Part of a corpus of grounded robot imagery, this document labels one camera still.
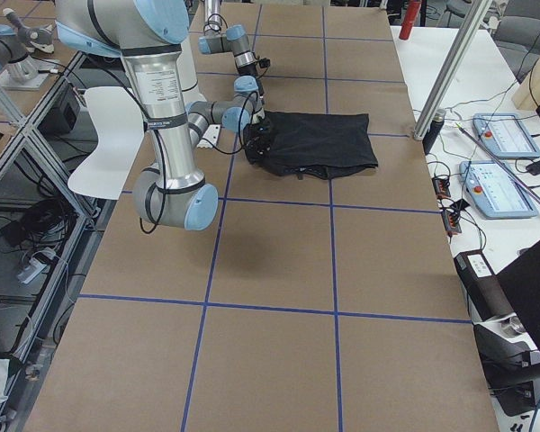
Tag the blue teach pendant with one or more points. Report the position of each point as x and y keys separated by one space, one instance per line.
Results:
x=493 y=193
x=505 y=135

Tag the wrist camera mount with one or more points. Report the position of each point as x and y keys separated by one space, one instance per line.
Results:
x=263 y=63

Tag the white plastic chair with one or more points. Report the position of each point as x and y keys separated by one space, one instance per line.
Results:
x=118 y=124

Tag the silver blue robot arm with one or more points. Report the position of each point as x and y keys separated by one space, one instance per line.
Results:
x=217 y=37
x=148 y=38

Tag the wooden board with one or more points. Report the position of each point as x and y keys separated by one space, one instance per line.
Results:
x=527 y=97

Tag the black box with white label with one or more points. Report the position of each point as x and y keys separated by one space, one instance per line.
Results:
x=484 y=296

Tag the black graphic t-shirt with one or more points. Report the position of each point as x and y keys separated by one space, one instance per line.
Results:
x=325 y=146

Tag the far blue teach pendant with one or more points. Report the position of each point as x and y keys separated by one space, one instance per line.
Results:
x=505 y=135

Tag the near blue teach pendant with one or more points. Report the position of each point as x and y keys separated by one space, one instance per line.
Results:
x=493 y=193

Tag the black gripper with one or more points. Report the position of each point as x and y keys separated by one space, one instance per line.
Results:
x=255 y=139
x=246 y=70

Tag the red cylinder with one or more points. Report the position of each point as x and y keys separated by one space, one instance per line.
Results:
x=409 y=19

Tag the neighbouring grey robot arm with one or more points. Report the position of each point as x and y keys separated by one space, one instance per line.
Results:
x=18 y=70

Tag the aluminium frame post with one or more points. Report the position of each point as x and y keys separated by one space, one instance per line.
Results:
x=453 y=59

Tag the black usb hub with cables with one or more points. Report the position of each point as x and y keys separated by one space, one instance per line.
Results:
x=450 y=209

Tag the black monitor on arm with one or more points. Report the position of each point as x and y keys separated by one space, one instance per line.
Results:
x=520 y=282

